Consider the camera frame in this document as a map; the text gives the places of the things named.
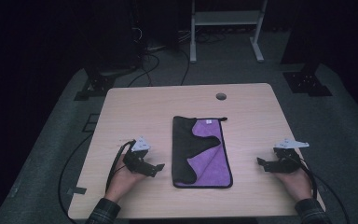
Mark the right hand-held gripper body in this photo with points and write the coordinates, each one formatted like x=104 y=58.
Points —
x=287 y=163

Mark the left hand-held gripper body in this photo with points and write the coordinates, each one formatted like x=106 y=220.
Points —
x=136 y=161

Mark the purple and black cloth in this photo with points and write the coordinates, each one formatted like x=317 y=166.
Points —
x=183 y=149

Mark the person's right hand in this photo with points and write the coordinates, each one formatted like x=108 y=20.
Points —
x=296 y=185

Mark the person's left hand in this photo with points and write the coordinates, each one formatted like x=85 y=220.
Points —
x=119 y=182

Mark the grey tape strip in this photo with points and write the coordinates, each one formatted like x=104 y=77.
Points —
x=76 y=190

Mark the grey round table grommet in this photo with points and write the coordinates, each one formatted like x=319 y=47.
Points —
x=221 y=96

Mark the black stand with flat base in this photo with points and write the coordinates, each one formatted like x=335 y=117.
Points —
x=98 y=84

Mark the black post on square base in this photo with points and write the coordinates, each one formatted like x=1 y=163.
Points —
x=306 y=82

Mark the white metal stand frame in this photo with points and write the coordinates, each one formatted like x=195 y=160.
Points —
x=227 y=18

